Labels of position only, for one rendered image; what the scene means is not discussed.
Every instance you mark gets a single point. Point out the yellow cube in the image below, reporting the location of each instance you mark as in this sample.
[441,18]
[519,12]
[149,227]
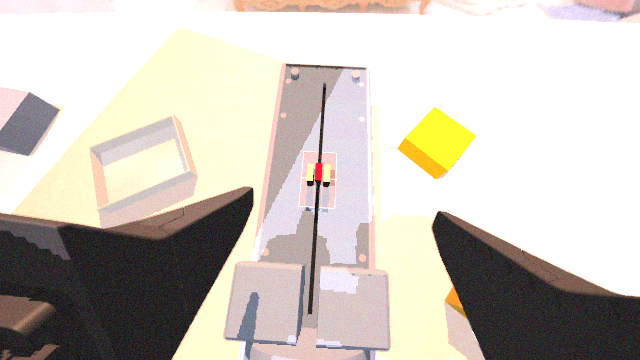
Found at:
[453,300]

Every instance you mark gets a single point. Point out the pale pink cube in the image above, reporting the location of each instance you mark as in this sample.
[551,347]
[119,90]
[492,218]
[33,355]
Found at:
[24,118]

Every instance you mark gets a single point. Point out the yellow rectangular block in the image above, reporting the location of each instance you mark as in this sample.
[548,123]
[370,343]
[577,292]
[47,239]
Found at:
[436,142]

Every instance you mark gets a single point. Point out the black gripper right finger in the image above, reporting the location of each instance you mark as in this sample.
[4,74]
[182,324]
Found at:
[521,307]

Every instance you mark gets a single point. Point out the cream shallow open tray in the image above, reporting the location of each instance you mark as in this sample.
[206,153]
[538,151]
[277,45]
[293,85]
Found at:
[140,163]

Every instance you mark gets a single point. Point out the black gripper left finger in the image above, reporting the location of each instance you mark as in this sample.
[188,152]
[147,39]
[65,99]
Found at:
[138,286]

